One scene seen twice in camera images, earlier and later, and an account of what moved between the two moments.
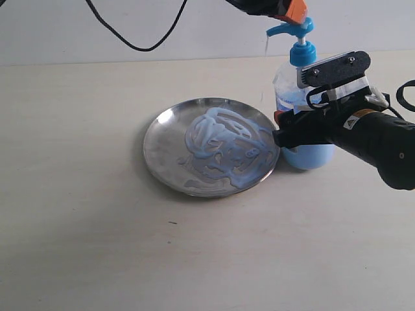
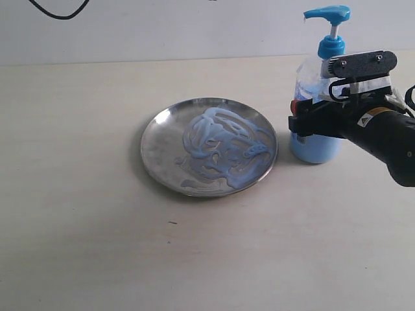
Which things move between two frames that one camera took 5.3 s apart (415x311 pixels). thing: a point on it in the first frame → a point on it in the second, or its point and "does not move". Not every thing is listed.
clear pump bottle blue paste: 289,98 → 310,78
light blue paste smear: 231,149 does not move
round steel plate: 211,148 does not move
